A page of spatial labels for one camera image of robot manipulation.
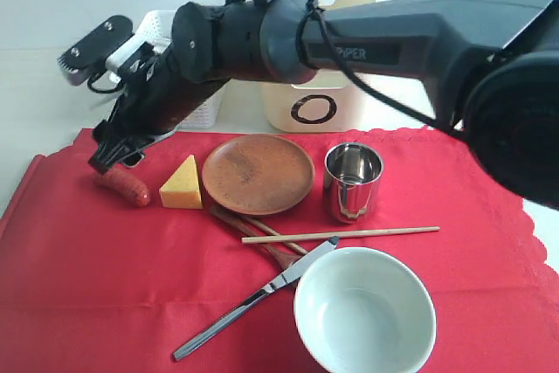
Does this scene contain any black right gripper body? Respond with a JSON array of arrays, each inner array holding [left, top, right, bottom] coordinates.
[[93, 45, 229, 150]]

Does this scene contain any red sausage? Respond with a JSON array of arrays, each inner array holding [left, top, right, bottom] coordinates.
[[93, 167, 151, 207]]

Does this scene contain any yellow cheese wedge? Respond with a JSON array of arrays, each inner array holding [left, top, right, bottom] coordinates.
[[159, 155, 203, 210]]

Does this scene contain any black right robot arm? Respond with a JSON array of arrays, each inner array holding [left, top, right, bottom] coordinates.
[[89, 0, 558, 209]]

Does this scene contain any white perforated plastic basket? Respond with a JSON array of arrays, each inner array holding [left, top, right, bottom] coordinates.
[[130, 9, 226, 130]]

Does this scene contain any red table cloth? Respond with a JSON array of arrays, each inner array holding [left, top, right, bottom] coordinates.
[[1, 128, 558, 372]]

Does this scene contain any brown wooden plate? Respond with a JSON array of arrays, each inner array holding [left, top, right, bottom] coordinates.
[[201, 134, 315, 216]]

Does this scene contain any light wooden chopstick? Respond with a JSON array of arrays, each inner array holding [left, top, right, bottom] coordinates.
[[241, 226, 440, 245]]

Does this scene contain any cream plastic bin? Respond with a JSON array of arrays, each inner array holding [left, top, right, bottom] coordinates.
[[259, 0, 376, 133]]

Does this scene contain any brown wooden chopstick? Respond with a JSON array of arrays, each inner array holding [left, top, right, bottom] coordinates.
[[241, 215, 307, 255]]

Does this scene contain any brown wooden spoon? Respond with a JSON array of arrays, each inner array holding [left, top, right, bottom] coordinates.
[[209, 205, 306, 269]]

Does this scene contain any stainless steel knife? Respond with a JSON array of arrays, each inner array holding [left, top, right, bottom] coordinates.
[[172, 236, 340, 362]]

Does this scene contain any stainless steel cup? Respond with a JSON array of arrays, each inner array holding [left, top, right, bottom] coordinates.
[[322, 142, 384, 224]]

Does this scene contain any white ceramic bowl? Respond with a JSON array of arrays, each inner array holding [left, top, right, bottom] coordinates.
[[293, 247, 437, 372]]

